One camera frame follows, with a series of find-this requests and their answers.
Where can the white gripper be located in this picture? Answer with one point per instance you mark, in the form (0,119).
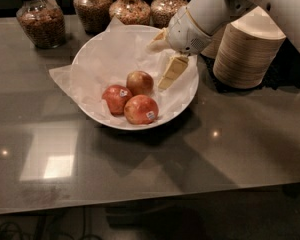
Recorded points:
(184,34)

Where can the yellow-red apple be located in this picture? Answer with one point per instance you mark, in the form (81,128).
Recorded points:
(139,82)

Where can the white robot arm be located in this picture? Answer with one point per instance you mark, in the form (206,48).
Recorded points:
(211,15)

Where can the front red apple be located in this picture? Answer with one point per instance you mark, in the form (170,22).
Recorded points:
(141,109)

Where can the red apple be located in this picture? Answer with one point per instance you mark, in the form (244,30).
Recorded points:
(116,97)
(141,109)

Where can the white bowl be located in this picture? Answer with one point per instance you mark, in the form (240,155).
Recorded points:
(176,97)

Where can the left red apple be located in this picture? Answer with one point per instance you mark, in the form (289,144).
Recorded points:
(116,97)

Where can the back stack paper bowls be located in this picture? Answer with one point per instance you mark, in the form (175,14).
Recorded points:
(212,49)

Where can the stack paper bowls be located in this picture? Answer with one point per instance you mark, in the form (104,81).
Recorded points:
(248,47)
(212,49)

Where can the glass cereal jar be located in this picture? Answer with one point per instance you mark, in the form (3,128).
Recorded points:
(93,14)
(43,22)
(163,10)
(131,12)

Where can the white paper liner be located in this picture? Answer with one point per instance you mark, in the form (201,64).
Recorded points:
(106,57)

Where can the front stack paper bowls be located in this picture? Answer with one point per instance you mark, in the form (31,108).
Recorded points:
(248,47)

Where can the black mat under bowls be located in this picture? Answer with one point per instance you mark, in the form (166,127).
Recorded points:
(284,69)

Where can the left glass cereal jar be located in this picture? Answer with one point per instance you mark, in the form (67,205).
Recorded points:
(43,22)

